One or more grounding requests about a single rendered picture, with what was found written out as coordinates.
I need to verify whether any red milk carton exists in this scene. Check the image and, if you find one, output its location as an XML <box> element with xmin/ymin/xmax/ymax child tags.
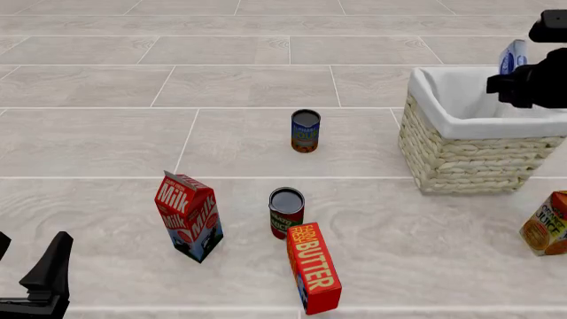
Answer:
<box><xmin>153</xmin><ymin>170</ymin><xmax>224</xmax><ymax>264</ymax></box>

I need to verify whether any white cloth basket liner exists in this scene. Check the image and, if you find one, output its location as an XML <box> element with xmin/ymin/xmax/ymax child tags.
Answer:
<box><xmin>407</xmin><ymin>66</ymin><xmax>567</xmax><ymax>141</ymax></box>

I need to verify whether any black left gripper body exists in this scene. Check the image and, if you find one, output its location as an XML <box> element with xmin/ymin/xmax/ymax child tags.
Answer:
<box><xmin>0</xmin><ymin>292</ymin><xmax>71</xmax><ymax>319</ymax></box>

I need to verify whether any orange juice carton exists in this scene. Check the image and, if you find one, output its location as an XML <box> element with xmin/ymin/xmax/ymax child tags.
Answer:
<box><xmin>518</xmin><ymin>190</ymin><xmax>567</xmax><ymax>257</ymax></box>

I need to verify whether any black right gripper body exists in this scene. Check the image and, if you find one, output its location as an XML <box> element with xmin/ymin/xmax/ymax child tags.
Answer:
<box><xmin>485</xmin><ymin>64</ymin><xmax>540</xmax><ymax>109</ymax></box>

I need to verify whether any woven wicker basket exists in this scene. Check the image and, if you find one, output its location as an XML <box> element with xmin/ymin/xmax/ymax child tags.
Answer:
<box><xmin>397</xmin><ymin>94</ymin><xmax>567</xmax><ymax>196</ymax></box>

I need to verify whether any blue alphabet soup can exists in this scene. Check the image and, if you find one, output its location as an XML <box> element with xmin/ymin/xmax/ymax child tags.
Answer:
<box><xmin>291</xmin><ymin>108</ymin><xmax>322</xmax><ymax>154</ymax></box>

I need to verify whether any red tomato sauce can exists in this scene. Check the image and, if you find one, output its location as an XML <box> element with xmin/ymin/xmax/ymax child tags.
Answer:
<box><xmin>268</xmin><ymin>186</ymin><xmax>306</xmax><ymax>241</ymax></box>

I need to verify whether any red butter box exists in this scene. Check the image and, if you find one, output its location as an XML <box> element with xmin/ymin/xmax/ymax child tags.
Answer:
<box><xmin>286</xmin><ymin>221</ymin><xmax>343</xmax><ymax>316</ymax></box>

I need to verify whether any blue white cream cheese box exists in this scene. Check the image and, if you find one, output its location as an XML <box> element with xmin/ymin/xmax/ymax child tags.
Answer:
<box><xmin>498</xmin><ymin>39</ymin><xmax>530</xmax><ymax>76</ymax></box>

